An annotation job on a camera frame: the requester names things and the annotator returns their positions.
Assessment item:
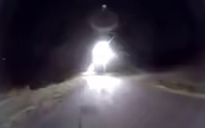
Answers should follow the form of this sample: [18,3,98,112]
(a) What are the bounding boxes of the grey asphalt road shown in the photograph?
[13,71,205,128]

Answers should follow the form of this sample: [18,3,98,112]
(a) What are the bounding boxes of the grass verge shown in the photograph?
[136,66,205,101]
[0,74,91,128]

